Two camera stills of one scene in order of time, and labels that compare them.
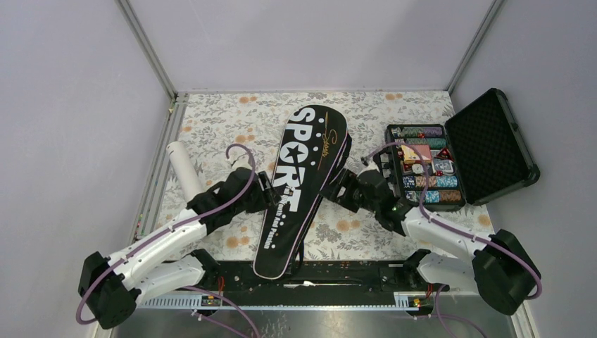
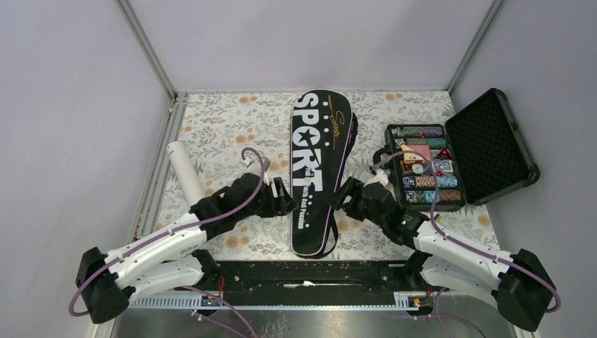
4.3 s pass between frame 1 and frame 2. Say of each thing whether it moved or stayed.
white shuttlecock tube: stayed
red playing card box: stayed
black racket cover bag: moved
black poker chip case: stayed
